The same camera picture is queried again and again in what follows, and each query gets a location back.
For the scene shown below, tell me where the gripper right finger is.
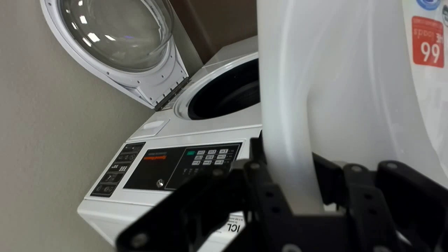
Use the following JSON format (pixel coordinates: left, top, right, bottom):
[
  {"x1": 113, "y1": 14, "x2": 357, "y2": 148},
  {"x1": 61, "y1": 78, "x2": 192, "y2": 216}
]
[{"x1": 313, "y1": 153, "x2": 448, "y2": 252}]

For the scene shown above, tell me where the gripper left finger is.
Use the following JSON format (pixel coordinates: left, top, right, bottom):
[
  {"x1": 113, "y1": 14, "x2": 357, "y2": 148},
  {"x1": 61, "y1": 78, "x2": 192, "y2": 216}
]
[{"x1": 116, "y1": 129, "x2": 293, "y2": 252}]

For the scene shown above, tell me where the white plastic detergent bottle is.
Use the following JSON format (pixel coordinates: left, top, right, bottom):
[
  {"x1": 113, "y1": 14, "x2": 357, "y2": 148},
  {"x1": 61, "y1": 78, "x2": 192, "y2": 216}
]
[{"x1": 257, "y1": 0, "x2": 448, "y2": 215}]

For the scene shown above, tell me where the white front-load washing machine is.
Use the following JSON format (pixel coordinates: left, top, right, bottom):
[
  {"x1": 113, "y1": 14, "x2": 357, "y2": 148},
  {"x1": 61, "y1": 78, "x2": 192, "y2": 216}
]
[{"x1": 40, "y1": 0, "x2": 264, "y2": 252}]

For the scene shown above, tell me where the round glass washing machine door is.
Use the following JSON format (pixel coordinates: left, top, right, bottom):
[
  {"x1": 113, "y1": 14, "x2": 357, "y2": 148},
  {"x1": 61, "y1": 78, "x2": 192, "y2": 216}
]
[{"x1": 40, "y1": 0, "x2": 191, "y2": 112}]

